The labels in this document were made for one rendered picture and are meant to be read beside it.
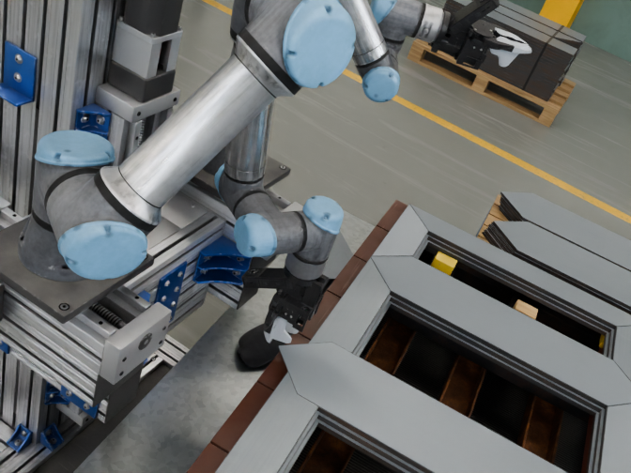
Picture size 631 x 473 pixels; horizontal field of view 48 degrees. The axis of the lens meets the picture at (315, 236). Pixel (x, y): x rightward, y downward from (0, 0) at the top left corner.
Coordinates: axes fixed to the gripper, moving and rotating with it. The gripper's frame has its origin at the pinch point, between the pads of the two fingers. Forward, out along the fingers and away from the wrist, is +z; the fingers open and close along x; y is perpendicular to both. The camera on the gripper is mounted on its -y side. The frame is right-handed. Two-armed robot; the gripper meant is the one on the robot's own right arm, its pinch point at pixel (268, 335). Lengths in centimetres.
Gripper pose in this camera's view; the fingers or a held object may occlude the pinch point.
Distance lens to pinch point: 151.1
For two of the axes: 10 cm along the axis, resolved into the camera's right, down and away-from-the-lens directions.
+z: -2.9, 7.7, 5.7
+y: 8.7, 4.6, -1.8
